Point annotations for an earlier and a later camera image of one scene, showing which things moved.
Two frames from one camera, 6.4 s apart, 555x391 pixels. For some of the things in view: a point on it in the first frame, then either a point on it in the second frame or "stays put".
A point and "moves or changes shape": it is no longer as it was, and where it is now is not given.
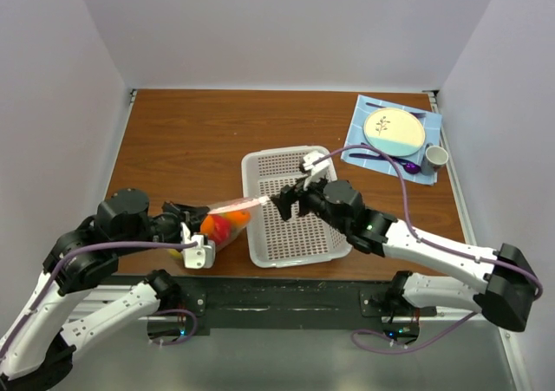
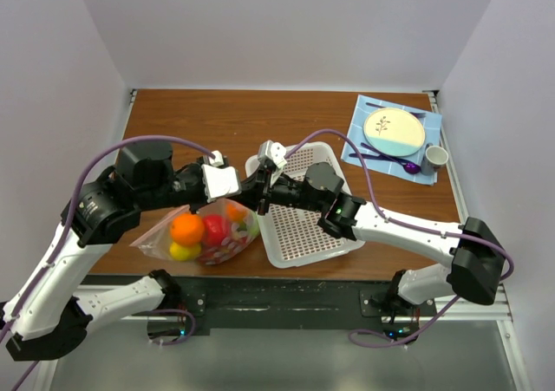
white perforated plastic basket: [300, 241] moves or changes shape
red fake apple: [220, 230] stays put
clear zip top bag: [224, 223] moves or changes shape
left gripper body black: [166, 226] to [186, 185]
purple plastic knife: [418, 114] stays put
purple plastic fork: [375, 155] stays put
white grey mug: [433, 159] stays put
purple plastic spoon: [409, 167] stays put
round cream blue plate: [396, 132] stays put
